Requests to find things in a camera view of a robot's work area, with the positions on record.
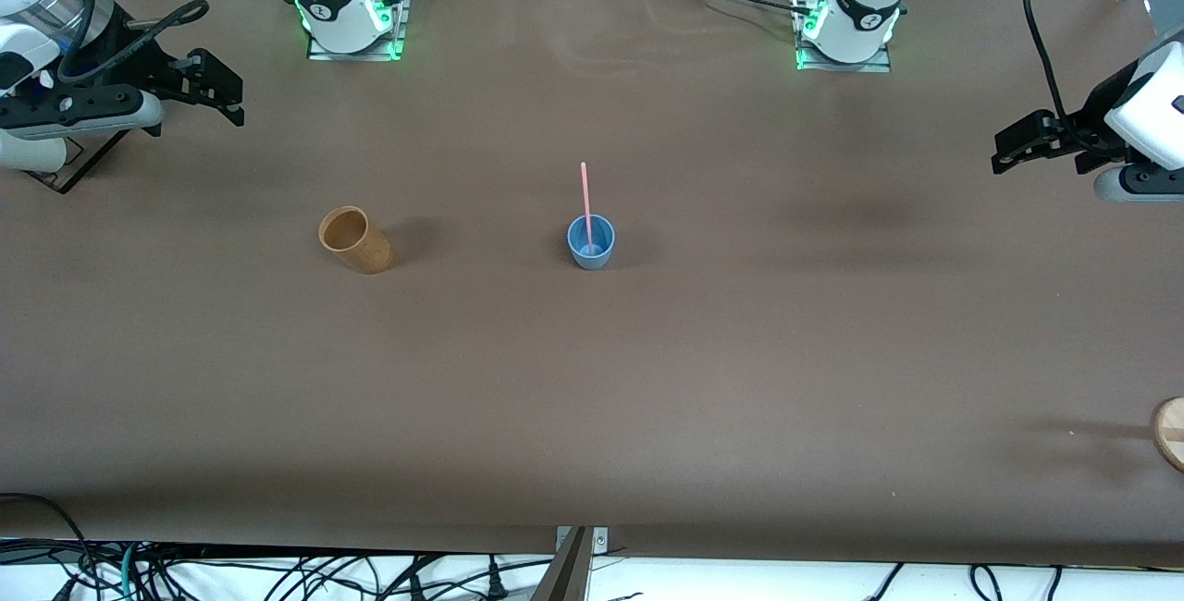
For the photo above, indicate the white cup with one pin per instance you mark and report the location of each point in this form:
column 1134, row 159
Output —
column 28, row 155

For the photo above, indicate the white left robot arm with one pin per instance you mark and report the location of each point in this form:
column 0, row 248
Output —
column 865, row 0

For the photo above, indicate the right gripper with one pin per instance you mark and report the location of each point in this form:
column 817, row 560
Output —
column 141, row 58

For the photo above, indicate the black cup rack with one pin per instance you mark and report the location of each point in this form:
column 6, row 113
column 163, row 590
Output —
column 92, row 160

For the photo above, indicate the blue plastic cup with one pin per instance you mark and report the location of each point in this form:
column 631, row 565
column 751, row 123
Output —
column 601, row 259

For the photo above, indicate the brown bamboo cup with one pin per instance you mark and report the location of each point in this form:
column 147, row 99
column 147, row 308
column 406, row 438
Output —
column 370, row 254

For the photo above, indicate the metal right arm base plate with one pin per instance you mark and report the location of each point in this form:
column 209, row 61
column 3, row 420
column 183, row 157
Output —
column 399, row 23

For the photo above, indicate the round wooden disc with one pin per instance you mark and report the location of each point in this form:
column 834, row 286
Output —
column 1173, row 435

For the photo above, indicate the small metal table bracket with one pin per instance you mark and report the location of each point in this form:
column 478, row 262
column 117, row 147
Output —
column 601, row 541

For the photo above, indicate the dark table support beam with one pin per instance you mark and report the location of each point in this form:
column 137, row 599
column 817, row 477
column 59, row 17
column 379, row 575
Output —
column 564, row 578

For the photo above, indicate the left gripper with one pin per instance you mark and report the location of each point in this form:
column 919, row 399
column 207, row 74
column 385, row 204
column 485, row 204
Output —
column 1090, row 116

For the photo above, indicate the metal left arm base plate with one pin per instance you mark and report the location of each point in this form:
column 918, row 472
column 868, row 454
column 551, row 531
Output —
column 842, row 67

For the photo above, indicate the pink chopstick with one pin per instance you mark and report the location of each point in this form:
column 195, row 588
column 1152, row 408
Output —
column 585, row 194

